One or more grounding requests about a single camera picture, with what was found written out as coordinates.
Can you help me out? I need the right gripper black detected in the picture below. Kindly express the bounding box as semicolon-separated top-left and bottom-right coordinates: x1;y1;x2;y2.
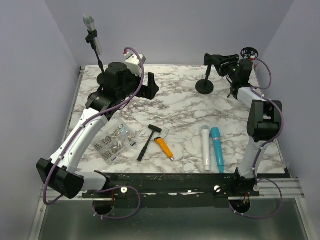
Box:
213;55;240;83

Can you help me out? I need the aluminium frame profile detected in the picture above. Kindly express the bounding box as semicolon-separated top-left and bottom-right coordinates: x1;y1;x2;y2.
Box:
39;177;306;203

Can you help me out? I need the black hammer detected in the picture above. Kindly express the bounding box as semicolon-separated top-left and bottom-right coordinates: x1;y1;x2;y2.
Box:
137;124;162;162

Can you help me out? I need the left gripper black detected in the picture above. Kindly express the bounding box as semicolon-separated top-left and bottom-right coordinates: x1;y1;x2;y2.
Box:
118;67;160;101

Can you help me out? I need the grey microphone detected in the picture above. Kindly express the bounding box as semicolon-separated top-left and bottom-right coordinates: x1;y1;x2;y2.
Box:
82;13;102;56

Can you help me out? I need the clear plastic screw box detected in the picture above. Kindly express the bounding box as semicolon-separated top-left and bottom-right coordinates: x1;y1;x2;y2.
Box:
92;119;136;161

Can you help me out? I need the black tripod shock-mount stand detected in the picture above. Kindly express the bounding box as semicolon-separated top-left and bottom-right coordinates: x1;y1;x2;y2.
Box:
226;46;260;99

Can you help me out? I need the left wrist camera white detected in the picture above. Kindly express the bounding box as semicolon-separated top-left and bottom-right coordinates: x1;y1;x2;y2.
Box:
123;52;142;77

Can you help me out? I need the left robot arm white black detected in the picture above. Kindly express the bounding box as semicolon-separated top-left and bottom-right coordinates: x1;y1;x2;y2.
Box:
36;62;160;205

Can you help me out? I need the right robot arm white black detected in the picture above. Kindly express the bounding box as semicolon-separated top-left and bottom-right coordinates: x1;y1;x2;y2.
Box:
210;53;283;197

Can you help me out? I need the black front mounting rail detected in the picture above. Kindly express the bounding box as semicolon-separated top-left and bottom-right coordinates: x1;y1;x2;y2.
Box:
82;173;260;208

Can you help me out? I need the orange utility knife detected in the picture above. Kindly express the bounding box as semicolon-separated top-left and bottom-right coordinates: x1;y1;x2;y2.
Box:
154;137;174;162

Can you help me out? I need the white microphone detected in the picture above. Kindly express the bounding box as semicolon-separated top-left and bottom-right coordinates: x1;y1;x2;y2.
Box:
200;125;211;171

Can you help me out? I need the blue microphone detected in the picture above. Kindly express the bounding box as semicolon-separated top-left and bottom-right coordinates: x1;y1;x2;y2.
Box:
211;127;225;174

